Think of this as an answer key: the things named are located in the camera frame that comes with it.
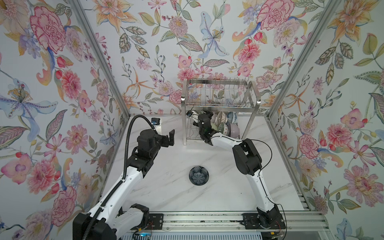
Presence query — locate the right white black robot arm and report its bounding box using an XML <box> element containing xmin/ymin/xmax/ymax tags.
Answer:
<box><xmin>187</xmin><ymin>110</ymin><xmax>287</xmax><ymax>230</ymax></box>

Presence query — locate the left aluminium frame post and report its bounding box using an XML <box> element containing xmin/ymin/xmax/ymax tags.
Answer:
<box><xmin>69</xmin><ymin>0</ymin><xmax>130</xmax><ymax>119</ymax></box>

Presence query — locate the green geometric patterned bowl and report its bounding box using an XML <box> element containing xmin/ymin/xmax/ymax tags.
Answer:
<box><xmin>218</xmin><ymin>123</ymin><xmax>230</xmax><ymax>136</ymax></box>

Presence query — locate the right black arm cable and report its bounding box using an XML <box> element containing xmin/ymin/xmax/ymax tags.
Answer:
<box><xmin>250</xmin><ymin>138</ymin><xmax>289</xmax><ymax>238</ymax></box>

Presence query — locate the dark blue patterned bowl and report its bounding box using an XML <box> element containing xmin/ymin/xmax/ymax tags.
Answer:
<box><xmin>189</xmin><ymin>166</ymin><xmax>209</xmax><ymax>186</ymax></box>

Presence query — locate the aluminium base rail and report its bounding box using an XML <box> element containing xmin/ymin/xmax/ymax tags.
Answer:
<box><xmin>116</xmin><ymin>211</ymin><xmax>331</xmax><ymax>233</ymax></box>

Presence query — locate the left black cable conduit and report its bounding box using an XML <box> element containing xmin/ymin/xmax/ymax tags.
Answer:
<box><xmin>81</xmin><ymin>114</ymin><xmax>157</xmax><ymax>240</ymax></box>

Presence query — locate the steel two-tier dish rack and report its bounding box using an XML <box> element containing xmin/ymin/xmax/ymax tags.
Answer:
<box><xmin>181</xmin><ymin>79</ymin><xmax>262</xmax><ymax>145</ymax></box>

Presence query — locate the aluminium frame post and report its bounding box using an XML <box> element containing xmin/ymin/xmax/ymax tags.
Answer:
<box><xmin>265</xmin><ymin>0</ymin><xmax>340</xmax><ymax>120</ymax></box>
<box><xmin>69</xmin><ymin>0</ymin><xmax>130</xmax><ymax>119</ymax></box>

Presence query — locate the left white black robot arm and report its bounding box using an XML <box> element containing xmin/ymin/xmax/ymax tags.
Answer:
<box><xmin>73</xmin><ymin>129</ymin><xmax>175</xmax><ymax>240</ymax></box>

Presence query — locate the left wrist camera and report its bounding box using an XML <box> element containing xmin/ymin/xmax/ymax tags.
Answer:
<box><xmin>151</xmin><ymin>118</ymin><xmax>162</xmax><ymax>135</ymax></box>

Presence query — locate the purple striped bowl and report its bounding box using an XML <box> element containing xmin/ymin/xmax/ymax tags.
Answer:
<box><xmin>211</xmin><ymin>113</ymin><xmax>218</xmax><ymax>125</ymax></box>

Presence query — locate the blue floral ceramic bowl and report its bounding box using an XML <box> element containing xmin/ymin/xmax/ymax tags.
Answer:
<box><xmin>227</xmin><ymin>112</ymin><xmax>238</xmax><ymax>124</ymax></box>

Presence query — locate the plain lilac ceramic bowl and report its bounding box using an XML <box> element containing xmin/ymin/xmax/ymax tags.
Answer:
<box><xmin>229</xmin><ymin>123</ymin><xmax>240</xmax><ymax>139</ymax></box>

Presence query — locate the right aluminium frame post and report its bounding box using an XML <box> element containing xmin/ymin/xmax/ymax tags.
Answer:
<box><xmin>265</xmin><ymin>0</ymin><xmax>340</xmax><ymax>120</ymax></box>

